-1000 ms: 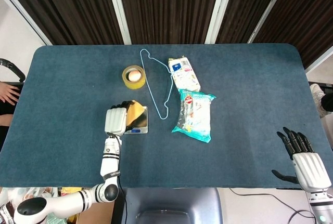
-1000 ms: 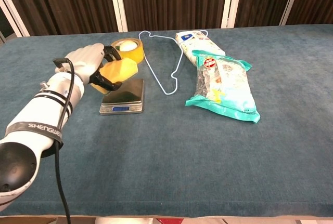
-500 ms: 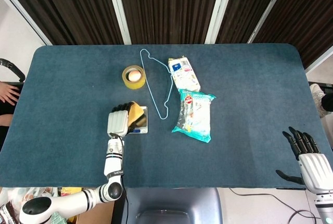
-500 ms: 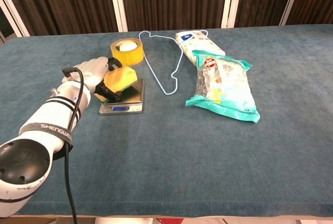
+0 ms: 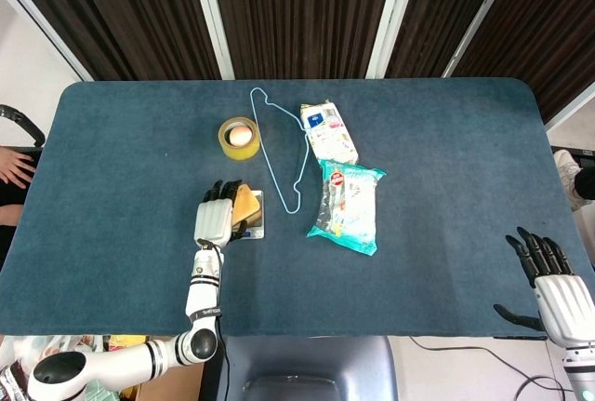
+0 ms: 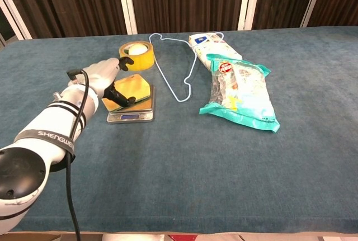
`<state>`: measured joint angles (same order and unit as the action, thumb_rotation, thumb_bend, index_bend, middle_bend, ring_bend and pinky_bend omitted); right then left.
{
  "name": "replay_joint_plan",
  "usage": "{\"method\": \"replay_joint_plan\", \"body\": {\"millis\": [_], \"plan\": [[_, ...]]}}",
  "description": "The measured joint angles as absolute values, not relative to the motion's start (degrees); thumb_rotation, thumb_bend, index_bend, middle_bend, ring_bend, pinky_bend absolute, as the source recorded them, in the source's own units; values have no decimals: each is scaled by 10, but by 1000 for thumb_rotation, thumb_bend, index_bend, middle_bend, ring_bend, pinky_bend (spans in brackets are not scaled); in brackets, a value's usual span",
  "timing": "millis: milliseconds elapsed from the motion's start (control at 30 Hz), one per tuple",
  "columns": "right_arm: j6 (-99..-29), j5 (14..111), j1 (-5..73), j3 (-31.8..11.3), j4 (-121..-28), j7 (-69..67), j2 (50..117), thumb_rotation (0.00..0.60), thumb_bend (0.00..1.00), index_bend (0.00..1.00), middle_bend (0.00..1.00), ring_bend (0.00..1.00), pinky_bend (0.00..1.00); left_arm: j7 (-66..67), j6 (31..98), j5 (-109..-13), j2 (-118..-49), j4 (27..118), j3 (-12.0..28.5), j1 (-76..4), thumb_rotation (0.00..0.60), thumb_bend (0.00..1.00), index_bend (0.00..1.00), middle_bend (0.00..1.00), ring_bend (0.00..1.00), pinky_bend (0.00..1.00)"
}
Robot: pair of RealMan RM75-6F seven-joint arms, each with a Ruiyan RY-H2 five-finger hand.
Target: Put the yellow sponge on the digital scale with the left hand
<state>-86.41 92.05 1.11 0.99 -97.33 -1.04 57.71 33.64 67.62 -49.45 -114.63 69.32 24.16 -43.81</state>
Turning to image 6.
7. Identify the white partition post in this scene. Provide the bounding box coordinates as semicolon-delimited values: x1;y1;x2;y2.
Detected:
0;0;33;41
115;0;138;35
237;0;263;31
300;0;328;28

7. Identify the teal table cloth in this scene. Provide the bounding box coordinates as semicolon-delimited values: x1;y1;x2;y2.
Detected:
0;26;358;234

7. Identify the silver digital kitchen scale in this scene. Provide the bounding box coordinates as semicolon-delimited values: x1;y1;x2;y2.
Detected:
106;84;156;124

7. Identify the white printed paper package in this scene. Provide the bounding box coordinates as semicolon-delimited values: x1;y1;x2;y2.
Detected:
188;32;243;72

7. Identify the yellow sponge block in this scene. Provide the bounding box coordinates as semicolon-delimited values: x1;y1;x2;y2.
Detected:
101;74;152;112

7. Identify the white wire hanger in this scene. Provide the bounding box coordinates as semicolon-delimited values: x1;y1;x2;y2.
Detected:
148;31;226;102

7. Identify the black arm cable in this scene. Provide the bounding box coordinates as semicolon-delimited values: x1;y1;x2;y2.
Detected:
64;68;90;241

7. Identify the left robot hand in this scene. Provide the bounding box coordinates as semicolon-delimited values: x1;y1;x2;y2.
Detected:
68;56;137;108

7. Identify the yellow tape roll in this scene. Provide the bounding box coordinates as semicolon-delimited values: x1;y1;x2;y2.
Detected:
119;41;156;72

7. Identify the white egg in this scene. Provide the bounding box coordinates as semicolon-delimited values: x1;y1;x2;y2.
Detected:
128;44;148;56

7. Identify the teal clear snack bag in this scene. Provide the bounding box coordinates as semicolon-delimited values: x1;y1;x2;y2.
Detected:
199;53;281;134

